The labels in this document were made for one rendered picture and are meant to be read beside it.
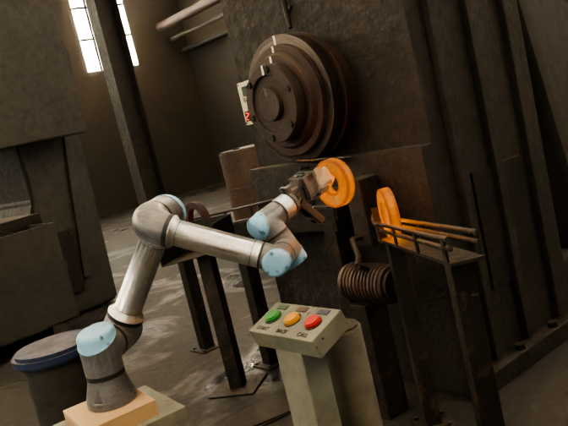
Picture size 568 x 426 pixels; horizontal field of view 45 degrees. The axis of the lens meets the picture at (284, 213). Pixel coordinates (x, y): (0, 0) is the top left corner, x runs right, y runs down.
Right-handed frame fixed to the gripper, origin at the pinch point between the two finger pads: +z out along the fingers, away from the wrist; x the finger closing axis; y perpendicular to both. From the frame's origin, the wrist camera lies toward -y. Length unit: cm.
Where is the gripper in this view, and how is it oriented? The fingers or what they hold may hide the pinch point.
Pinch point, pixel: (332, 177)
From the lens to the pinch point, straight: 219.7
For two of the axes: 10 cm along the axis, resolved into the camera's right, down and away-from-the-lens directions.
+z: 6.6, -5.2, 5.4
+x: -6.3, 0.1, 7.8
